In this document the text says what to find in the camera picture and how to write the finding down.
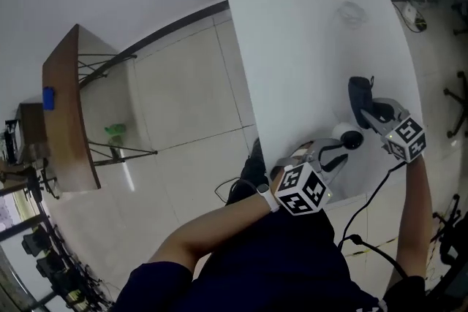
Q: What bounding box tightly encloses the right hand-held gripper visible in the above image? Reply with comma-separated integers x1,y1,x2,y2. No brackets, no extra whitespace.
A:
359,97,428,163

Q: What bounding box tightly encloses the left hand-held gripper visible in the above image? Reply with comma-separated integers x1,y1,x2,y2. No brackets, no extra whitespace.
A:
270,138,349,217

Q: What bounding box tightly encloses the small round white-black device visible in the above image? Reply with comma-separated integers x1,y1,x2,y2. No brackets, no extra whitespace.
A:
331,122,365,151

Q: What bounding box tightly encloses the dark blue cloth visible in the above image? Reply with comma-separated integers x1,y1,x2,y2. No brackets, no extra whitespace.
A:
347,75,376,130

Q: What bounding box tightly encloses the person's left forearm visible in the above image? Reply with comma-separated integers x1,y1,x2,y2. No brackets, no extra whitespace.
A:
147,189,282,284

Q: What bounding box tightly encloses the person's right forearm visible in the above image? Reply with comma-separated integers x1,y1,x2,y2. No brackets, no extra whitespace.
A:
386,153,431,290

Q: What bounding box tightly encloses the white wristwatch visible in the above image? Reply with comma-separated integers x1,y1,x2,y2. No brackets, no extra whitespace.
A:
255,183,282,213

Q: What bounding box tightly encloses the black office chair base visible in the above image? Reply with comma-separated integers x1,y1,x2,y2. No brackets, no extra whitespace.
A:
443,70,468,139

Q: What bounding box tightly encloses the white power strip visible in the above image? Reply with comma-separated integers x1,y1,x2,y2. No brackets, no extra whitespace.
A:
401,1,428,34

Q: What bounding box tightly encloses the person's dark navy shirt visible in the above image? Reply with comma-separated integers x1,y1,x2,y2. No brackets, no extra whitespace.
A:
112,207,428,312

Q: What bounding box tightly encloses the black office chair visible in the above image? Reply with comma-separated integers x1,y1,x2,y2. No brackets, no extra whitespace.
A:
431,193,468,267

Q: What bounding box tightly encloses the green plastic bag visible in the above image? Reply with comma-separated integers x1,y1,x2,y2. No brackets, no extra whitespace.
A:
104,123,128,138

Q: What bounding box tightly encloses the brown wooden side table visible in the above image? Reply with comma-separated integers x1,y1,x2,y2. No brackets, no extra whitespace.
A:
41,23,159,194

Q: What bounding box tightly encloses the blue box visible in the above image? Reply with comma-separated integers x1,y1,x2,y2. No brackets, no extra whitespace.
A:
42,85,57,110

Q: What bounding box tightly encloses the black equipment rack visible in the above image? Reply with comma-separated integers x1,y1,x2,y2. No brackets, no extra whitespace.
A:
0,164,121,312

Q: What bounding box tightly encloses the small brown cabinet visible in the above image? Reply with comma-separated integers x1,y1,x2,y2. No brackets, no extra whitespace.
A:
15,102,49,166

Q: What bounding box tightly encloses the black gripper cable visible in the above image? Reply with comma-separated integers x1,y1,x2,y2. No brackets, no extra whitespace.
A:
336,159,410,284

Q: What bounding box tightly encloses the black floor cable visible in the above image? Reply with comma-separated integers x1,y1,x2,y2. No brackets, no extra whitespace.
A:
214,177,253,208

